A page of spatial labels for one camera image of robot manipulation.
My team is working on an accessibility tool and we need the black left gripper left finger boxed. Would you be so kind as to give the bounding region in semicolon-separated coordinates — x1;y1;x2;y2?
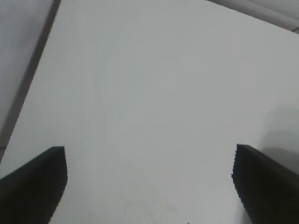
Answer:
0;146;68;224

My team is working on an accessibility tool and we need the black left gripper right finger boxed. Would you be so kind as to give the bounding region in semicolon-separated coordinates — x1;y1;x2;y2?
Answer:
230;144;299;224

